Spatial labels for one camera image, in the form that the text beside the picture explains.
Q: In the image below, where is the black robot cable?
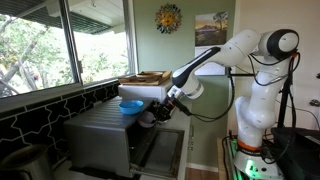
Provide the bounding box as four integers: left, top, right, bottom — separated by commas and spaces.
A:
173, 66, 236, 123

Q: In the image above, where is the black camera stand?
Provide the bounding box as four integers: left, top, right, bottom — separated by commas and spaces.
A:
235, 58, 293, 129

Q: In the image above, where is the landscape wall calendar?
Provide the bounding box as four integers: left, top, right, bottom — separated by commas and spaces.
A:
195, 11, 228, 76

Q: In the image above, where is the metal pot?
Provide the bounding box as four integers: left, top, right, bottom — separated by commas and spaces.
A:
0, 144, 55, 180

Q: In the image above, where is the silver toaster oven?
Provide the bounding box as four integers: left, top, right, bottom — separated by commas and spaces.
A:
64, 97, 184, 180

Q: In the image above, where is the sun wall decoration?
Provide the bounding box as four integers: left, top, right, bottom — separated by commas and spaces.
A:
155, 4, 182, 34

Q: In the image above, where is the white bowl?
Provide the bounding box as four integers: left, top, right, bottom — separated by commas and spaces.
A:
138, 111, 156, 128

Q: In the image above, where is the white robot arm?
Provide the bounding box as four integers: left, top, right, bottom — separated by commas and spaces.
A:
156, 29, 299, 179

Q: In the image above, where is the black equipment box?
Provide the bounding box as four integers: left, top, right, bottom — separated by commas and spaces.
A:
271, 128, 320, 180

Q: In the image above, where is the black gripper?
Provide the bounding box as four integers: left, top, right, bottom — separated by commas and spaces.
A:
154, 96, 175, 121

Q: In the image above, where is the white microwave oven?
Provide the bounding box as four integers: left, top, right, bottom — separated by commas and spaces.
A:
118, 80, 172, 101

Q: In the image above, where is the blue bowl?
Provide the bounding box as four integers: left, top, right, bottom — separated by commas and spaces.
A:
118, 100, 144, 115

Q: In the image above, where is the wooden tray on microwave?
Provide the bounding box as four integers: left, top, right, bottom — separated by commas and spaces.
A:
119, 71, 171, 86

